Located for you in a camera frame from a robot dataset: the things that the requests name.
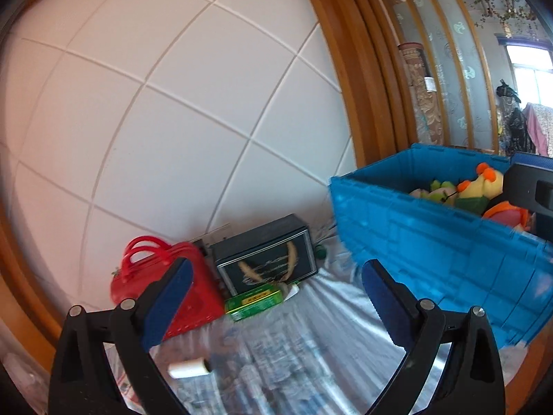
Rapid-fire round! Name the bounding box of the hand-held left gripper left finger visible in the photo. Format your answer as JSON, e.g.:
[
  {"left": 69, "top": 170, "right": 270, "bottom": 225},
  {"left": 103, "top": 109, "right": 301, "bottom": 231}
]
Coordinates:
[{"left": 48, "top": 257, "right": 195, "bottom": 415}]

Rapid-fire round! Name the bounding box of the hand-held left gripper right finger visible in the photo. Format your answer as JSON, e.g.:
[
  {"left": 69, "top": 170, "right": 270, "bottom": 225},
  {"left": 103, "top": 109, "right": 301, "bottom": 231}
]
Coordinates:
[{"left": 360, "top": 259, "right": 506, "bottom": 415}]

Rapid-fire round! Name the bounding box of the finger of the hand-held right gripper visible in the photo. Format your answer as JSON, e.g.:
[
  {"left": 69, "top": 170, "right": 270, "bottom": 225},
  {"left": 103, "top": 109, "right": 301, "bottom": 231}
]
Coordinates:
[
  {"left": 511, "top": 151, "right": 553, "bottom": 168},
  {"left": 502, "top": 165, "right": 553, "bottom": 243}
]

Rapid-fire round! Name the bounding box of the pink pig plush toy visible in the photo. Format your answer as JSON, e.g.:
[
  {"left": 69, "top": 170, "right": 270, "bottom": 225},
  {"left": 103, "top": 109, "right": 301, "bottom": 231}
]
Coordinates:
[{"left": 481, "top": 201, "right": 536, "bottom": 234}]

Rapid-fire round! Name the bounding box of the yellow duck plush toy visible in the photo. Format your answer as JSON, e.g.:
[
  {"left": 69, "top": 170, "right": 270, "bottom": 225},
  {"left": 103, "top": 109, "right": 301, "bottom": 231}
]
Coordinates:
[{"left": 456, "top": 162, "right": 505, "bottom": 214}]

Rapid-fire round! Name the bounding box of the blue plastic storage crate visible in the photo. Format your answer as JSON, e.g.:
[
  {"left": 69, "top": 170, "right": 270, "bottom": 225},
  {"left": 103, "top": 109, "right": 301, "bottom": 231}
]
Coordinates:
[{"left": 329, "top": 144, "right": 553, "bottom": 349}]

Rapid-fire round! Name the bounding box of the green frog plush toy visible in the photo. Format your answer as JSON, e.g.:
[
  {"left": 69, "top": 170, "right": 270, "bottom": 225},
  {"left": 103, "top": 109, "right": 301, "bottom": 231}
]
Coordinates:
[{"left": 408, "top": 179, "right": 459, "bottom": 203}]

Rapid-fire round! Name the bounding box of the pink draped cloth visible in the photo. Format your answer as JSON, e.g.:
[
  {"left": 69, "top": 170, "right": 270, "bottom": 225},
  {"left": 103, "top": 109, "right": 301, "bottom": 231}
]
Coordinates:
[{"left": 523, "top": 103, "right": 553, "bottom": 158}]

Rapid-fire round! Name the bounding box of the black garment on rack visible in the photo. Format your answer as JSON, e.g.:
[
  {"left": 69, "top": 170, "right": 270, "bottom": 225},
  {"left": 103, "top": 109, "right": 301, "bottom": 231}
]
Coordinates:
[{"left": 496, "top": 80, "right": 538, "bottom": 156}]

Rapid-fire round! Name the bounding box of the red bear suitcase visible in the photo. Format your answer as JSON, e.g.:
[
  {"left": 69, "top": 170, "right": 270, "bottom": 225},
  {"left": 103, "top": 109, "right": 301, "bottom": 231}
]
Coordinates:
[{"left": 110, "top": 236, "right": 225, "bottom": 340}]

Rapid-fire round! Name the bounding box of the green flat box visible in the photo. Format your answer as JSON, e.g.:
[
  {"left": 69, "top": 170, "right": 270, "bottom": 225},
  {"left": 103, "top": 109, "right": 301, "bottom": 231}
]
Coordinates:
[{"left": 225, "top": 285, "right": 286, "bottom": 323}]

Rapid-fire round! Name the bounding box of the window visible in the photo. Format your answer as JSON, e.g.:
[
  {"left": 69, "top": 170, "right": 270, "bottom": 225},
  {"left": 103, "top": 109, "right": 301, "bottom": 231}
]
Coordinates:
[{"left": 501, "top": 35, "right": 553, "bottom": 107}]

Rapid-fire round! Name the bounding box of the black gift box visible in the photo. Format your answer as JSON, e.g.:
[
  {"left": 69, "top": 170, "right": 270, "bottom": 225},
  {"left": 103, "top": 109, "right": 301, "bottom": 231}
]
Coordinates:
[{"left": 210, "top": 214, "right": 319, "bottom": 299}]

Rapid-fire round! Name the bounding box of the wooden glass partition screen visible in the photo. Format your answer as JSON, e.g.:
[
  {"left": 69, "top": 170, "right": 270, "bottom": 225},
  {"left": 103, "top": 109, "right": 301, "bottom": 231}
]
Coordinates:
[{"left": 367, "top": 0, "right": 502, "bottom": 156}]

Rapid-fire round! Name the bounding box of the rolled patterned carpet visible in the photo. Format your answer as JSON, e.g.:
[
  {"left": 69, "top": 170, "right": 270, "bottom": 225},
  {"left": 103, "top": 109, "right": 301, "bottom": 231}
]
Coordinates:
[{"left": 397, "top": 42, "right": 446, "bottom": 148}]

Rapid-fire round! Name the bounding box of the hanging vine decoration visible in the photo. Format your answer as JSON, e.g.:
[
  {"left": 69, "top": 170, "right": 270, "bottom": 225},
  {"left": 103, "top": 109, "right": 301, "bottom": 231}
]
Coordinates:
[{"left": 473, "top": 0, "right": 541, "bottom": 37}]

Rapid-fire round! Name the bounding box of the wooden wall frame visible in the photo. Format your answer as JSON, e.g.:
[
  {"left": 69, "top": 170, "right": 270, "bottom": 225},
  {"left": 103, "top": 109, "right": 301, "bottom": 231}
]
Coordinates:
[{"left": 0, "top": 0, "right": 418, "bottom": 347}]

